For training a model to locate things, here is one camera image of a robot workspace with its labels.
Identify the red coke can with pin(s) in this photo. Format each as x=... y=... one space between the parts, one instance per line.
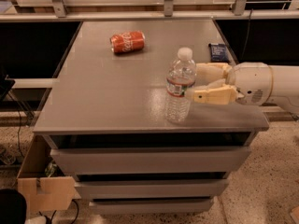
x=127 y=42

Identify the clear plastic water bottle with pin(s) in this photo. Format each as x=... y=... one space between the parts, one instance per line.
x=180 y=77

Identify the metal shelf frame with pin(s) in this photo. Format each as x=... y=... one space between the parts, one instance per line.
x=140 y=10

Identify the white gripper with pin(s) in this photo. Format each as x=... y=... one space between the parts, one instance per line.
x=251 y=82

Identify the grey drawer cabinet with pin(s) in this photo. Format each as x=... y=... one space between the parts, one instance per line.
x=105 y=123

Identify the black round object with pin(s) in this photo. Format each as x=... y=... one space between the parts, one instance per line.
x=12 y=207

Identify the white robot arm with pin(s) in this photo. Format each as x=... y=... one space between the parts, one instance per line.
x=285 y=89

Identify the dark blue snack bar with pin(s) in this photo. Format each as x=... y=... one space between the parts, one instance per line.
x=218 y=53

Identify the brown cardboard box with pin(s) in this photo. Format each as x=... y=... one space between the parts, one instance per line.
x=43 y=193

